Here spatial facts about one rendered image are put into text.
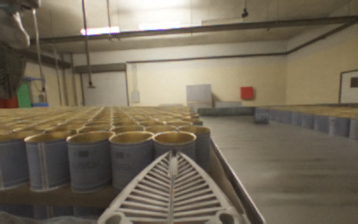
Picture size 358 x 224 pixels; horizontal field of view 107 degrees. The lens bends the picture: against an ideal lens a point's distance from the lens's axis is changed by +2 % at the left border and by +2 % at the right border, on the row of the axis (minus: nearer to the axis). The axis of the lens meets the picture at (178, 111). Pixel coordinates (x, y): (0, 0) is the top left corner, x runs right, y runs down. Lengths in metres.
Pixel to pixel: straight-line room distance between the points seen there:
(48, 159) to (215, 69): 9.56
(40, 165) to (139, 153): 0.15
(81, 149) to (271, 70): 10.89
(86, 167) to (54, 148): 0.06
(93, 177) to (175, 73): 9.31
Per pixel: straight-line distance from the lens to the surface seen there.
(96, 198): 0.25
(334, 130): 0.84
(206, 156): 0.27
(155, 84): 9.58
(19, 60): 0.55
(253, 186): 0.33
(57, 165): 0.29
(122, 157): 0.22
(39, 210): 0.33
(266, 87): 10.68
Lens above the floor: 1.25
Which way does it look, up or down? 5 degrees down
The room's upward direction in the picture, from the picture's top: 2 degrees counter-clockwise
